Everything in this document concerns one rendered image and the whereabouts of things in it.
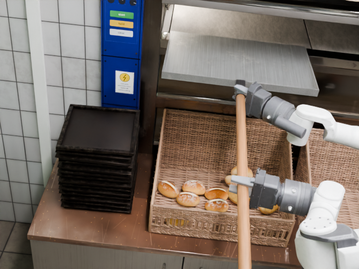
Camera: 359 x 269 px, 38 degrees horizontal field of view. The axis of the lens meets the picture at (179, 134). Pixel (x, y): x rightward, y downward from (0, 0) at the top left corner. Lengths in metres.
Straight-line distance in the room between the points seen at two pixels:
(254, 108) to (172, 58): 0.40
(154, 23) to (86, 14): 0.27
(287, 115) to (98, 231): 0.88
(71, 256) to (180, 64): 0.87
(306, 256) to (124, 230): 1.05
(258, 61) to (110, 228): 0.87
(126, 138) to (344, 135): 0.81
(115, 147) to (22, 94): 0.58
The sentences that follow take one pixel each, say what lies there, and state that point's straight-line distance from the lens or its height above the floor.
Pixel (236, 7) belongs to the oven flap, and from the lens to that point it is 1.84.
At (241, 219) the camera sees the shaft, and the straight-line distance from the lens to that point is 1.30.
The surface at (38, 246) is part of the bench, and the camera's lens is 2.13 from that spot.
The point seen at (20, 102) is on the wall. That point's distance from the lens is 2.37.
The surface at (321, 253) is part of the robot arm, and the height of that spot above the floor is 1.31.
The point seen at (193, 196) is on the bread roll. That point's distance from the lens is 2.14.
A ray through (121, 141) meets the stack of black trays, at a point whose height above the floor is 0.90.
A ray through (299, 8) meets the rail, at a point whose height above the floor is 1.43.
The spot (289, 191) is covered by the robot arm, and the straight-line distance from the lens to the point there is 1.37.
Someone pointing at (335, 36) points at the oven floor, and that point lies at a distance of 2.32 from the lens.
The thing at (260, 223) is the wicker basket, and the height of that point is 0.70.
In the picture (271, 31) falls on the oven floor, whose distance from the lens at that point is 2.24.
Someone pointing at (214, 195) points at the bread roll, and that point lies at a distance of 2.17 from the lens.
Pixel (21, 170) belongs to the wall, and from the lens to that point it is 2.64.
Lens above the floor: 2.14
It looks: 38 degrees down
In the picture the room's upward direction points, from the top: 7 degrees clockwise
